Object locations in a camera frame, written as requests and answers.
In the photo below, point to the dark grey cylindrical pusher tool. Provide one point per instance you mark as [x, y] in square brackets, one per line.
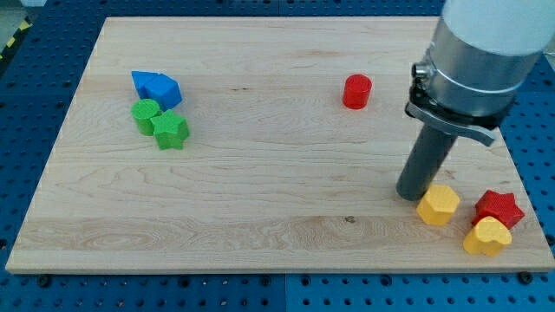
[426, 158]

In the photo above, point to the yellow hexagon block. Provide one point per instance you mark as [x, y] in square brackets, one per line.
[438, 205]

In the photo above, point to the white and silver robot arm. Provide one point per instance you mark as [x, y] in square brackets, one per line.
[480, 55]

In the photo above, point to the red cylinder block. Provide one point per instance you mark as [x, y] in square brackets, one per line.
[356, 91]

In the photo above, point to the blue cube block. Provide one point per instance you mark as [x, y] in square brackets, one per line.
[164, 90]

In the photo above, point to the black bolt left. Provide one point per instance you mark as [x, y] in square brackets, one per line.
[44, 281]

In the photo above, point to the red star block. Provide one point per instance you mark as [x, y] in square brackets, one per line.
[501, 206]

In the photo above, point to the green cylinder block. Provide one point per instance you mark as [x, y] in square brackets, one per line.
[142, 112]

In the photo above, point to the yellow heart block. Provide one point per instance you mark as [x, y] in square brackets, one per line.
[488, 237]

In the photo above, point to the black bolt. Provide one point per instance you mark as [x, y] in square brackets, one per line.
[525, 277]
[44, 281]

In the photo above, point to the light wooden board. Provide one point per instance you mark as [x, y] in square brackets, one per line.
[276, 176]

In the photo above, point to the black bolt right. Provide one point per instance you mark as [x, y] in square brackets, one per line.
[525, 277]

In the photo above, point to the green star block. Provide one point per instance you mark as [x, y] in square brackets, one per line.
[170, 130]

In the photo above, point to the blue triangle block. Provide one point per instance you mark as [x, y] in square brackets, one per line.
[141, 79]

